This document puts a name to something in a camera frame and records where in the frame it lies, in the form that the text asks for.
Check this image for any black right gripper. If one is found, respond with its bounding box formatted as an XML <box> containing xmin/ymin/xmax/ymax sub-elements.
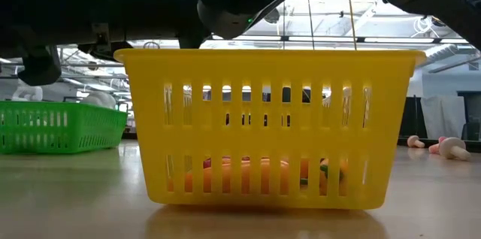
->
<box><xmin>0</xmin><ymin>0</ymin><xmax>212</xmax><ymax>87</ymax></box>

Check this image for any white toy cauliflower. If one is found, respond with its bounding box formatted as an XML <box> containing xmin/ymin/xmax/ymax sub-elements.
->
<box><xmin>80</xmin><ymin>91</ymin><xmax>118</xmax><ymax>110</ymax></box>

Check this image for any orange toy pepper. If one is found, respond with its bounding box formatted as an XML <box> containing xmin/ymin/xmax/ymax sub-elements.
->
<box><xmin>299</xmin><ymin>158</ymin><xmax>310</xmax><ymax>187</ymax></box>
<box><xmin>167</xmin><ymin>158</ymin><xmax>291</xmax><ymax>196</ymax></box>

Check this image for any yellow toy pepper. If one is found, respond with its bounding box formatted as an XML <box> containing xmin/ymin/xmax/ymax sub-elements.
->
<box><xmin>318</xmin><ymin>157</ymin><xmax>349</xmax><ymax>198</ymax></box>

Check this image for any white figure statue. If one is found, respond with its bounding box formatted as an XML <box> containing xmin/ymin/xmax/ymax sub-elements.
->
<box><xmin>12</xmin><ymin>84</ymin><xmax>44</xmax><ymax>102</ymax></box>

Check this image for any green plastic basket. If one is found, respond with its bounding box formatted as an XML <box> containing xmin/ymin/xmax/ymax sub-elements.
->
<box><xmin>0</xmin><ymin>100</ymin><xmax>129</xmax><ymax>155</ymax></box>

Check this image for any yellow plastic basket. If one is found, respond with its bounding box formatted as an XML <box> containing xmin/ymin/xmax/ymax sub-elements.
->
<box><xmin>113</xmin><ymin>49</ymin><xmax>427</xmax><ymax>210</ymax></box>

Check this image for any small pale toy mushroom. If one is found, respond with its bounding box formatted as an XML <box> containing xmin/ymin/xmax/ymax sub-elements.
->
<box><xmin>407</xmin><ymin>135</ymin><xmax>426</xmax><ymax>150</ymax></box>

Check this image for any red toy mushroom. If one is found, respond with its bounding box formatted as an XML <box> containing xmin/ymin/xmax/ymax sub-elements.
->
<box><xmin>428</xmin><ymin>136</ymin><xmax>447</xmax><ymax>155</ymax></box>

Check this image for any white draped cloth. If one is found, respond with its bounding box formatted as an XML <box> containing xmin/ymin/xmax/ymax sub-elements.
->
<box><xmin>420</xmin><ymin>95</ymin><xmax>467</xmax><ymax>141</ymax></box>

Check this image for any dark cabinet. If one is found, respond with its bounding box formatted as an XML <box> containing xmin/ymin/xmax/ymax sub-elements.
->
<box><xmin>456</xmin><ymin>90</ymin><xmax>481</xmax><ymax>142</ymax></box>

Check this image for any black ceiling cable reel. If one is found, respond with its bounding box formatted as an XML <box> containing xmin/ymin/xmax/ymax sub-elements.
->
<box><xmin>264</xmin><ymin>8</ymin><xmax>281</xmax><ymax>25</ymax></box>

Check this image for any black hanging cable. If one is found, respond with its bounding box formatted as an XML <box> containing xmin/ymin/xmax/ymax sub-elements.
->
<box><xmin>307</xmin><ymin>0</ymin><xmax>316</xmax><ymax>50</ymax></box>

